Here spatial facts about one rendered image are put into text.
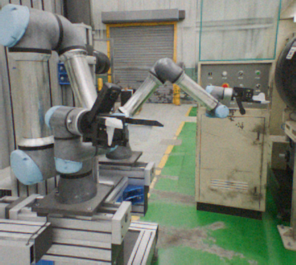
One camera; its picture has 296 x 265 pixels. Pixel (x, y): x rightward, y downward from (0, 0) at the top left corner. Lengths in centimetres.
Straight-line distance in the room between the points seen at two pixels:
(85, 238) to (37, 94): 53
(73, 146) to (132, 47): 1032
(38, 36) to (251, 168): 187
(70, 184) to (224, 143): 149
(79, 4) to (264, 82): 151
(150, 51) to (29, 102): 1006
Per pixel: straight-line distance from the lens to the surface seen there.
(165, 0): 1107
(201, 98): 151
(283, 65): 164
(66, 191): 104
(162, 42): 1080
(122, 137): 67
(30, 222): 115
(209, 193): 241
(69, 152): 80
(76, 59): 94
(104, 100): 68
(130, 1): 1137
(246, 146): 226
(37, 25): 89
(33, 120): 91
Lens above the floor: 117
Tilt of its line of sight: 10 degrees down
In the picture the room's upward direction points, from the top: straight up
